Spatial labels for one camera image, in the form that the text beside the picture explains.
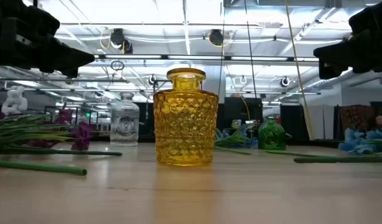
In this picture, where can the yellow glass vase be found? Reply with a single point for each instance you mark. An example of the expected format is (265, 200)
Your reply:
(184, 124)

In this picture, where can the black partition panel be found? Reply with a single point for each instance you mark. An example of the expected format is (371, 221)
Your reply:
(292, 123)
(146, 124)
(240, 109)

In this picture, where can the clear glass vase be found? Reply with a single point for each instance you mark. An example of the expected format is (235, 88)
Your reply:
(125, 124)

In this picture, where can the patterned red tapestry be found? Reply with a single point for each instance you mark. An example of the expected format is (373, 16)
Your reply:
(357, 116)

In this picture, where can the white partition panel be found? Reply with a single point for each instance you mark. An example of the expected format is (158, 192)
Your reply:
(321, 121)

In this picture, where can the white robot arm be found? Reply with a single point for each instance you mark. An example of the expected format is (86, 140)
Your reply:
(13, 102)

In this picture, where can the green glass vase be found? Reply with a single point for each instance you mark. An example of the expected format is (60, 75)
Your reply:
(271, 137)

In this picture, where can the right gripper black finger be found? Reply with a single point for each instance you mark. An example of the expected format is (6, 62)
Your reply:
(343, 53)
(331, 71)

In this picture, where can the green grass sprig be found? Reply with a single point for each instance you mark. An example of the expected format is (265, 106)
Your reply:
(356, 143)

